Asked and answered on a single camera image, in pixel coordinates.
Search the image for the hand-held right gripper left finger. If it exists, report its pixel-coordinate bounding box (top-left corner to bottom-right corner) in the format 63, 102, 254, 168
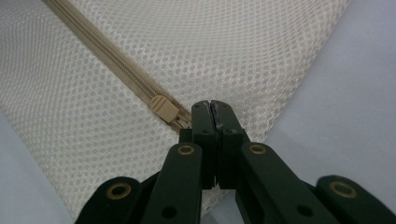
178, 100, 219, 190

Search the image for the white mesh laundry bag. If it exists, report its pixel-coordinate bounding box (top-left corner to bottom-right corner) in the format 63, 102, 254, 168
0, 0, 352, 221

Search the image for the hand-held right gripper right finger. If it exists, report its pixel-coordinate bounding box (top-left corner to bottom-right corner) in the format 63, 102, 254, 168
210, 99, 251, 190

